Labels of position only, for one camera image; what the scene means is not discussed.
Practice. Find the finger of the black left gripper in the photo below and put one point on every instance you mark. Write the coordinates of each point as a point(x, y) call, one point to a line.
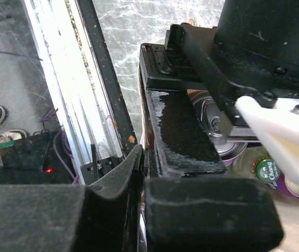
point(181, 144)

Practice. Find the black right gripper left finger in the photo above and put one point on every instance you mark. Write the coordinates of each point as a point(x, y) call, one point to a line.
point(103, 216)

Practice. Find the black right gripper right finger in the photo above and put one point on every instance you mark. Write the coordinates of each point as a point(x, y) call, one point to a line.
point(210, 214)

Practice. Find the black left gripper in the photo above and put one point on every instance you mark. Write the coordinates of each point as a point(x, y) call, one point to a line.
point(253, 51)

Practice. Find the purple Fanta can front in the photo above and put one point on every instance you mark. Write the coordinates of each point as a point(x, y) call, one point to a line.
point(209, 116)

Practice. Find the purple fanta can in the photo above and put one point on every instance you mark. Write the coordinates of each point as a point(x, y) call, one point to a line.
point(209, 116)
point(285, 186)

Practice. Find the clear Chang bottle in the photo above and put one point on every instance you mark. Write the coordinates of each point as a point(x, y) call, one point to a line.
point(255, 163)

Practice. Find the cream canvas tote bag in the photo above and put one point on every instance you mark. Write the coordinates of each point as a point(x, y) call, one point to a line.
point(287, 207)

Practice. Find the black electronics box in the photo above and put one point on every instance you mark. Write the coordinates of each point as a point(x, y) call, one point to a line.
point(43, 158)

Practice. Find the white black sneaker lower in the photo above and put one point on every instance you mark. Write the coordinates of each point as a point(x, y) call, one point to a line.
point(13, 135)

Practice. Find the aluminium mounting rail frame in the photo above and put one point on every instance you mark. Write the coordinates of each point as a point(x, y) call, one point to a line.
point(82, 83)

